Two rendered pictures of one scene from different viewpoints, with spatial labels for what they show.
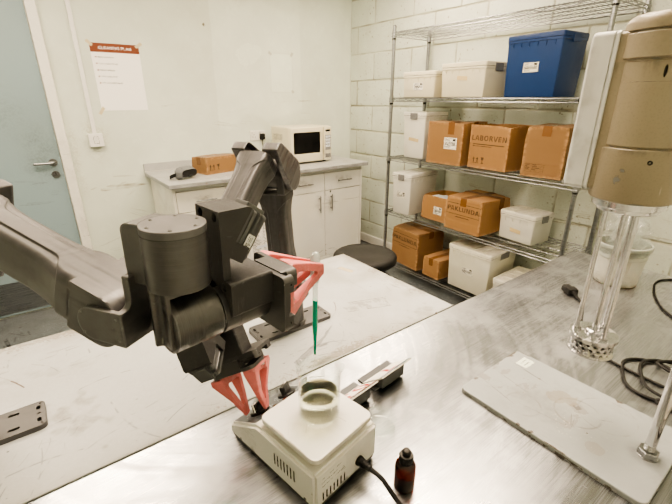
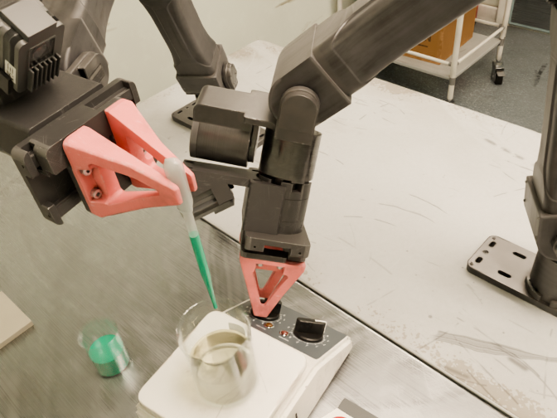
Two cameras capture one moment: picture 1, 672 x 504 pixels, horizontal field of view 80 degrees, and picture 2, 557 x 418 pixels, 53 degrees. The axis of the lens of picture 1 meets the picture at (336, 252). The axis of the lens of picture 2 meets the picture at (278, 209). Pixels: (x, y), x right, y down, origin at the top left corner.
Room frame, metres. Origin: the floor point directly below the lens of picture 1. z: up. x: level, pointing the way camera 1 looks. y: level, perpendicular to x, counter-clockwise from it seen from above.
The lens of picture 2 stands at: (0.51, -0.26, 1.44)
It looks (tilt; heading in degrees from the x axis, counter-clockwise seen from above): 42 degrees down; 85
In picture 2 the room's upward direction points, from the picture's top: 7 degrees counter-clockwise
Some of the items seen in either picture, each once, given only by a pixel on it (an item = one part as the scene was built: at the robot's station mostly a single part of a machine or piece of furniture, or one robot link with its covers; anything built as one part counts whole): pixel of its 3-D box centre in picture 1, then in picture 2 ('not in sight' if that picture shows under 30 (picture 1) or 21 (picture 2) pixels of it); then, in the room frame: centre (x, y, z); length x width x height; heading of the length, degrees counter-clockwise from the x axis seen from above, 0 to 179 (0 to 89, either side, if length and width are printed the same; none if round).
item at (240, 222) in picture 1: (237, 248); (38, 74); (0.39, 0.10, 1.28); 0.07 x 0.06 x 0.11; 46
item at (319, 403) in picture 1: (320, 391); (221, 358); (0.47, 0.02, 1.03); 0.07 x 0.06 x 0.08; 96
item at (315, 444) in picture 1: (316, 417); (223, 379); (0.46, 0.03, 0.98); 0.12 x 0.12 x 0.01; 47
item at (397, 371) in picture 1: (384, 369); not in sight; (0.66, -0.10, 0.92); 0.09 x 0.06 x 0.04; 134
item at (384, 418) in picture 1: (379, 422); not in sight; (0.53, -0.07, 0.91); 0.06 x 0.06 x 0.02
